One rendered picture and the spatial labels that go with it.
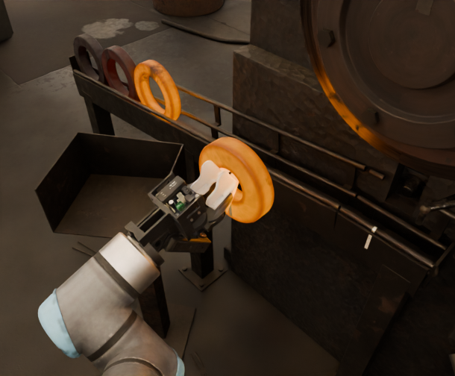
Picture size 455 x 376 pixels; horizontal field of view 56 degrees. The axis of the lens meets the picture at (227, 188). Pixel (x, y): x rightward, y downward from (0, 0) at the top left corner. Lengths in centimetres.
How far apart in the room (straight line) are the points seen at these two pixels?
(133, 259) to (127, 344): 12
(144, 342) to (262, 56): 66
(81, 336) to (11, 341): 101
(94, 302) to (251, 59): 63
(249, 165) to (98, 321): 32
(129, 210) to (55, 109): 164
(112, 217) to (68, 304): 42
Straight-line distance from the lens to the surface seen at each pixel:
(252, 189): 68
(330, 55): 62
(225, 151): 69
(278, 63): 99
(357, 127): 75
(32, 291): 172
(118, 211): 103
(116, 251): 63
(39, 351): 158
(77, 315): 63
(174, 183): 65
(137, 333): 65
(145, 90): 131
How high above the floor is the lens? 133
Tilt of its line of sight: 44 degrees down
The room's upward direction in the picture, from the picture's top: straight up
